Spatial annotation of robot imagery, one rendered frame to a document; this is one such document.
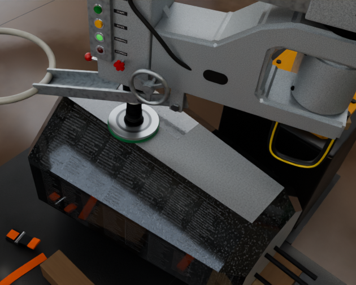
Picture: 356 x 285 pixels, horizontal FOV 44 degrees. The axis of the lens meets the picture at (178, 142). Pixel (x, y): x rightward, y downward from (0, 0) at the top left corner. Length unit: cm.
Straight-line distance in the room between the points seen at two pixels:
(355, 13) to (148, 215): 106
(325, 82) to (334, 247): 151
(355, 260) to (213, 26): 172
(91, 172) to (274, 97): 86
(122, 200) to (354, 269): 143
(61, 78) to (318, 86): 110
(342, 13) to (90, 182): 120
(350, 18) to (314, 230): 172
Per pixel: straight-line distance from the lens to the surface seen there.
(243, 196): 170
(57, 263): 230
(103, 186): 187
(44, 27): 394
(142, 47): 145
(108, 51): 151
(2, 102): 191
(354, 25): 123
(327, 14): 122
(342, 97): 142
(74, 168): 195
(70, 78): 196
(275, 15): 133
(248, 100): 145
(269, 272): 234
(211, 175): 173
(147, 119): 186
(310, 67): 138
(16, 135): 303
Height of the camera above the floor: 218
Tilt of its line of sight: 48 degrees down
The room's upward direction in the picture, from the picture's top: 8 degrees clockwise
